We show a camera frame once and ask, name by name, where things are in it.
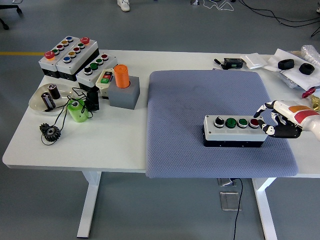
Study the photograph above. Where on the grey square block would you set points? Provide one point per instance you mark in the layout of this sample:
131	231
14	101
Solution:
122	98

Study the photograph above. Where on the silver stand foot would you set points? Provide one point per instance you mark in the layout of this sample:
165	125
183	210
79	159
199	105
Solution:
194	2

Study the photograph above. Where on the grey four-button control box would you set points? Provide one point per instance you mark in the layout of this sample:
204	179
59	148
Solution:
232	135
83	77

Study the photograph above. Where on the clear bubble wrap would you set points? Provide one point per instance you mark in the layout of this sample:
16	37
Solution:
311	53

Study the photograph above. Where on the small black device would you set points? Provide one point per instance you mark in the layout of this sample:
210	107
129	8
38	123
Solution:
92	100

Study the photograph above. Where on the green plastic cylinder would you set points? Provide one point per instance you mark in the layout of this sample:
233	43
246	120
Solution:
78	113

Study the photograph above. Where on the metal floor socket box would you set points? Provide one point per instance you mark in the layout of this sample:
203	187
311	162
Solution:
230	201

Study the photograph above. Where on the grey six-button control box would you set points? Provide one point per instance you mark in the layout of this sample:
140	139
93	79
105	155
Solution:
46	65
65	68

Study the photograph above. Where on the black office chair base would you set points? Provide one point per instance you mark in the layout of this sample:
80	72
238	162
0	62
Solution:
18	10

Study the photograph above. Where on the black cylindrical capacitor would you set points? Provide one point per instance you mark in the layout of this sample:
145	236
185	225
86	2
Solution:
48	100
54	92

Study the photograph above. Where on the orange cylinder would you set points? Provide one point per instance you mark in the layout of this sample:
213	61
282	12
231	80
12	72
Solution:
121	77

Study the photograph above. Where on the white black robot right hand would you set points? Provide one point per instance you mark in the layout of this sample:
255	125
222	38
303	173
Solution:
292	112

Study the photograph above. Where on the black metal gear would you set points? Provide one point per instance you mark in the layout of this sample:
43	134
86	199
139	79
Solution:
51	133

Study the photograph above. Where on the white table leg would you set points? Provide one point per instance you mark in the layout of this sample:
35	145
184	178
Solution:
265	207
91	195

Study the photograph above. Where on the white wall switch panel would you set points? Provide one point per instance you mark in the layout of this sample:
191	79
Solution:
253	61

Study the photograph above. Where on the black meter box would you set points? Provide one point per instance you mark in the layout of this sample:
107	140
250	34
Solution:
232	63

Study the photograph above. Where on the cream pendant switch box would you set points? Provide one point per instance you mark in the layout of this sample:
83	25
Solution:
101	85

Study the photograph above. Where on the person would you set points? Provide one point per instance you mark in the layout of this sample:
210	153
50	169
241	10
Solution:
124	5

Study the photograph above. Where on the grey-blue textured mat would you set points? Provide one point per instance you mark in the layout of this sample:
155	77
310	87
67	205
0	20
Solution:
180	105

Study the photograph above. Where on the black marker pen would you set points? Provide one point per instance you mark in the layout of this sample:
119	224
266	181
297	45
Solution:
218	62

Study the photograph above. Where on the clear plastic bag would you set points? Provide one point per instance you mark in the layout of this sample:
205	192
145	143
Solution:
287	80

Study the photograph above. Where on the shiny round dish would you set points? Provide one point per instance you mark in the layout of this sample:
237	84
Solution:
37	105

